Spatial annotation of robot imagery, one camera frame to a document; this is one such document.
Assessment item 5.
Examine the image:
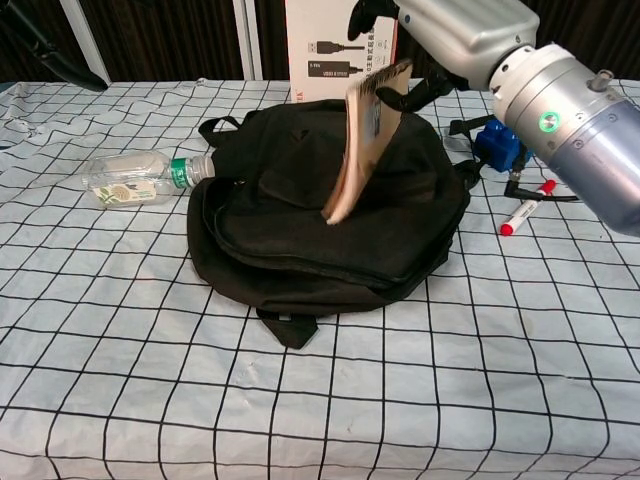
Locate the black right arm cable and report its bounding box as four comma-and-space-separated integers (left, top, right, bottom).
503, 148, 581, 203

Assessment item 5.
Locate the right robot hand silver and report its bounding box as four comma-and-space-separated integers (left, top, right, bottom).
348, 0, 542, 115

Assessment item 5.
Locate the black backpack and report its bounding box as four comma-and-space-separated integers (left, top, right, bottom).
187, 97, 497, 351

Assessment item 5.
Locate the white marker red cap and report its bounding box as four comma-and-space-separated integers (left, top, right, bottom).
499, 178, 559, 237

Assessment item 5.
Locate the dark brown curtain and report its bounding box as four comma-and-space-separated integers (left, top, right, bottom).
0, 0, 640, 85

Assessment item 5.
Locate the blue toy building block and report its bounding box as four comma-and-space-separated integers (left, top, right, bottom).
473, 118, 532, 175

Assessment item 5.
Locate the checkered white tablecloth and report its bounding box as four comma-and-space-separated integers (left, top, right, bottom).
0, 77, 640, 480

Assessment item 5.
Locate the clear plastic bottle green label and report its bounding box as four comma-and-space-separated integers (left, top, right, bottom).
80, 152, 218, 208

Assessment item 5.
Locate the white frame post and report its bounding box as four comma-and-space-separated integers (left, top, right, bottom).
232, 0, 265, 82
63, 0, 113, 84

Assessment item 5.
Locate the brown spiral notebook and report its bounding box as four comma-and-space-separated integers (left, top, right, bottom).
322, 58, 415, 225

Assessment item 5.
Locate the white cardboard box cable print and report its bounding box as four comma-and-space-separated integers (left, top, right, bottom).
285, 0, 402, 105

